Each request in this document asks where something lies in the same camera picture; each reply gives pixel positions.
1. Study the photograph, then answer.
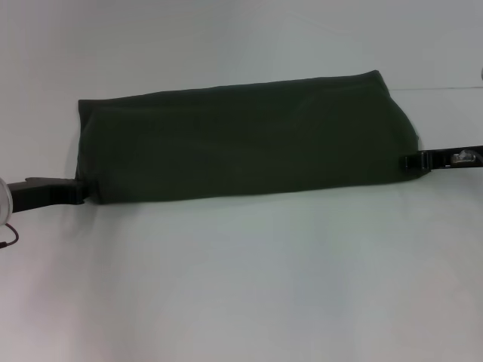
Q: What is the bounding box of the dark green shirt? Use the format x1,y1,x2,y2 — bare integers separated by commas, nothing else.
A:
74,69,420,207

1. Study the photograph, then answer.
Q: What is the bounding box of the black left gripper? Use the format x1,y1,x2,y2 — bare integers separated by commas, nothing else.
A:
8,176,91,213

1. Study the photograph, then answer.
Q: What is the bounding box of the right gripper cable with plugs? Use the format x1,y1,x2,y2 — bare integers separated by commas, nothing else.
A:
452,149,483,164

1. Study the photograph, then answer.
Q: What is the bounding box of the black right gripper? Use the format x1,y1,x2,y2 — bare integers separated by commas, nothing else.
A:
398,144,483,173

